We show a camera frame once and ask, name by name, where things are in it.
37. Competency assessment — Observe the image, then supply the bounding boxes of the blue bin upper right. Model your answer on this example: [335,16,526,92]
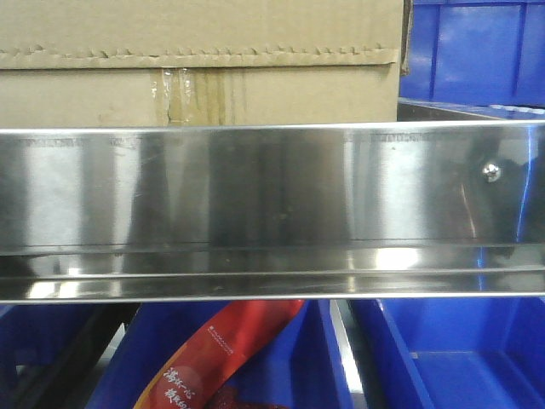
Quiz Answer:
[400,1,544,114]

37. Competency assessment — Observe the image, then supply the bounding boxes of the red snack bag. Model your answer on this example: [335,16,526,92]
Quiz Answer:
[134,299,304,408]

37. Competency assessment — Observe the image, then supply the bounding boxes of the blue bin lower right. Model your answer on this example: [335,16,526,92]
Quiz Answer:
[351,297,544,408]

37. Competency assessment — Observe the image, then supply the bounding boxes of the blue bin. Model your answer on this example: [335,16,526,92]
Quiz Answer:
[86,300,353,408]
[1,304,98,408]
[400,1,544,114]
[351,297,544,408]

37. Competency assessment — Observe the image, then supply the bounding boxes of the stainless steel shelf rail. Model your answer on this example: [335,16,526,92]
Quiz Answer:
[1,120,544,303]

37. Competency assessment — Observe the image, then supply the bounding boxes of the blue bin lower left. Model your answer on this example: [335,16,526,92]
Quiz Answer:
[1,304,98,408]

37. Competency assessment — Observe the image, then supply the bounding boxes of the silver rail screw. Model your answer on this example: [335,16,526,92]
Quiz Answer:
[481,162,502,183]

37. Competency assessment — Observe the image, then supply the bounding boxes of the blue bin lower middle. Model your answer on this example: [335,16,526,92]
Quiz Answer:
[86,300,353,408]

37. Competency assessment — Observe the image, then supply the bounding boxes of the brown cardboard carton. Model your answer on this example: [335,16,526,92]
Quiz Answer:
[1,1,413,128]

